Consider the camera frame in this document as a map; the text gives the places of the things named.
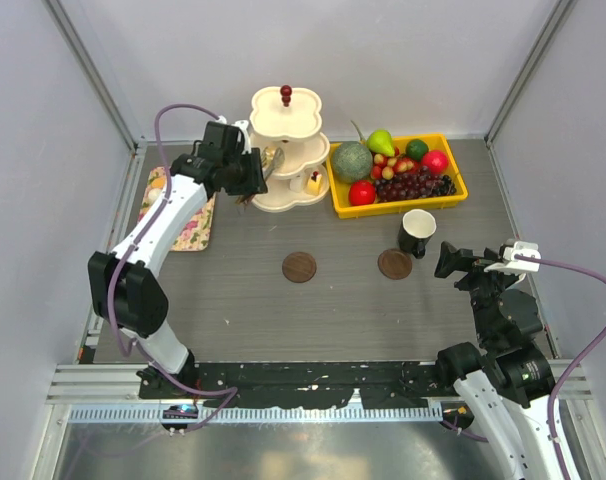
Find green lime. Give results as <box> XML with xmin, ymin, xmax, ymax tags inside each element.
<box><xmin>405</xmin><ymin>139</ymin><xmax>429</xmax><ymax>162</ymax></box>

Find red tomato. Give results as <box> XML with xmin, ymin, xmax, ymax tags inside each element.
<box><xmin>348</xmin><ymin>180</ymin><xmax>377</xmax><ymax>206</ymax></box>

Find wooden coaster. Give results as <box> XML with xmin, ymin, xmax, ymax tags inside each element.
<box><xmin>282</xmin><ymin>252</ymin><xmax>317</xmax><ymax>283</ymax></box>
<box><xmin>377</xmin><ymin>248</ymin><xmax>413</xmax><ymax>280</ymax></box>

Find floral dessert tray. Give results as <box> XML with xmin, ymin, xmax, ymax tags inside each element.
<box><xmin>138</xmin><ymin>167</ymin><xmax>216</xmax><ymax>252</ymax></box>

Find purple grape bunch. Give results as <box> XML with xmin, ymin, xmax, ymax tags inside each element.
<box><xmin>373</xmin><ymin>169</ymin><xmax>439</xmax><ymax>202</ymax></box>

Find green pear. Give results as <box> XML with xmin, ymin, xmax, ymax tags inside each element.
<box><xmin>366</xmin><ymin>129</ymin><xmax>395</xmax><ymax>157</ymax></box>

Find yellow plastic fruit bin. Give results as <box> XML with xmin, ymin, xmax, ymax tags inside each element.
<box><xmin>326</xmin><ymin>133</ymin><xmax>469</xmax><ymax>219</ymax></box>

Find cream three-tier stand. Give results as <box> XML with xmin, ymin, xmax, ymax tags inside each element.
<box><xmin>249</xmin><ymin>85</ymin><xmax>330</xmax><ymax>213</ymax></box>

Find white cable duct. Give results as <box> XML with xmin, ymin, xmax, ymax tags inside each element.
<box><xmin>68</xmin><ymin>402</ymin><xmax>443</xmax><ymax>425</ymax></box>

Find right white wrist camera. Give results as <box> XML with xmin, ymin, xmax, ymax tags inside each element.
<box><xmin>484</xmin><ymin>239</ymin><xmax>541</xmax><ymax>275</ymax></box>

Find yellow round dessert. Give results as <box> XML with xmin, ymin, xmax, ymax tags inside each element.
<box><xmin>261</xmin><ymin>146</ymin><xmax>277</xmax><ymax>164</ymax></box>

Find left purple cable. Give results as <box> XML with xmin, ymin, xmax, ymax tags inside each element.
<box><xmin>105</xmin><ymin>103</ymin><xmax>239</xmax><ymax>434</ymax></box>

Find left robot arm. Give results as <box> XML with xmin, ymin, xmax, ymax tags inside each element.
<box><xmin>88</xmin><ymin>120</ymin><xmax>268</xmax><ymax>398</ymax></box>

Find white cake slice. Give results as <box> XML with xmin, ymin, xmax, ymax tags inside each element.
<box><xmin>289</xmin><ymin>177</ymin><xmax>307</xmax><ymax>193</ymax></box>

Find green melon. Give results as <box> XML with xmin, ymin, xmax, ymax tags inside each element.
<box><xmin>331</xmin><ymin>142</ymin><xmax>373</xmax><ymax>183</ymax></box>

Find yellow cake slice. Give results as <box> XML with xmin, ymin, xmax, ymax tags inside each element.
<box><xmin>305</xmin><ymin>171</ymin><xmax>323</xmax><ymax>196</ymax></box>

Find left wooden coaster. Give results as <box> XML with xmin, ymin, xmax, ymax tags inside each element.
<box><xmin>282</xmin><ymin>252</ymin><xmax>317</xmax><ymax>283</ymax></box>

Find orange macaron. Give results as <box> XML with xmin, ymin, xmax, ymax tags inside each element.
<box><xmin>150</xmin><ymin>177</ymin><xmax>165</xmax><ymax>189</ymax></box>

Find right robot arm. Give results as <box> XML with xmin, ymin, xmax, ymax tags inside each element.
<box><xmin>434</xmin><ymin>240</ymin><xmax>580</xmax><ymax>479</ymax></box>

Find black mug white inside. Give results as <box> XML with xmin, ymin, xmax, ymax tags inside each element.
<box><xmin>397</xmin><ymin>209</ymin><xmax>437</xmax><ymax>259</ymax></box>

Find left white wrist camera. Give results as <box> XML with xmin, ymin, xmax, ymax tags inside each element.
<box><xmin>215</xmin><ymin>115</ymin><xmax>252</xmax><ymax>154</ymax></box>

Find right wooden coaster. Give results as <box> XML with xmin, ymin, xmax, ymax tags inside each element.
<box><xmin>377</xmin><ymin>248</ymin><xmax>413</xmax><ymax>280</ymax></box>

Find white round dessert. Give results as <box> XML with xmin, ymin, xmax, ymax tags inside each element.
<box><xmin>147</xmin><ymin>188</ymin><xmax>162</xmax><ymax>203</ymax></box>

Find black grape bunch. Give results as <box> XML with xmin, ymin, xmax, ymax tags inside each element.
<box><xmin>431</xmin><ymin>175</ymin><xmax>457</xmax><ymax>197</ymax></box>

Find pink red apple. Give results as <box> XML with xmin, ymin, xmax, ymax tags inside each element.
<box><xmin>421</xmin><ymin>149</ymin><xmax>449</xmax><ymax>175</ymax></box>

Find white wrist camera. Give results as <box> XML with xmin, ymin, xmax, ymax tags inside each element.
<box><xmin>484</xmin><ymin>239</ymin><xmax>541</xmax><ymax>275</ymax></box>
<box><xmin>215</xmin><ymin>115</ymin><xmax>252</xmax><ymax>154</ymax></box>

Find metal tongs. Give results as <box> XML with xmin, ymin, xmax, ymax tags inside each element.
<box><xmin>235</xmin><ymin>147</ymin><xmax>285</xmax><ymax>212</ymax></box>

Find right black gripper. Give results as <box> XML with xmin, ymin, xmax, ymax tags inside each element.
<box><xmin>434</xmin><ymin>240</ymin><xmax>518</xmax><ymax>342</ymax></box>

